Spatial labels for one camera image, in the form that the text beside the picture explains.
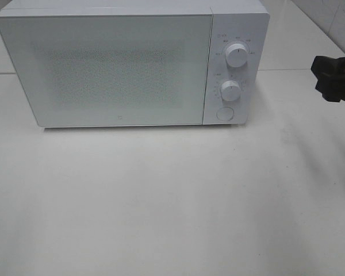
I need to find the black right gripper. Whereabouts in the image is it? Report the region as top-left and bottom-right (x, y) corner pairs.
(311, 56), (345, 102)

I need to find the white timer knob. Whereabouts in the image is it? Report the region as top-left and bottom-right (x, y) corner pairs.
(220, 80), (242, 102)

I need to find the round white door button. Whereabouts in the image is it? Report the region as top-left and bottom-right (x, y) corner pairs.
(217, 107), (235, 121)

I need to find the white microwave door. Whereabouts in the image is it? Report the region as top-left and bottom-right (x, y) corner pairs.
(0, 15), (212, 127)

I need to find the upper white power knob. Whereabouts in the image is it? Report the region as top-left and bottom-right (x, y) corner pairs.
(224, 41), (249, 68)

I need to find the white microwave oven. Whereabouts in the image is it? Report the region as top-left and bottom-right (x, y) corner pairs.
(0, 1), (270, 127)

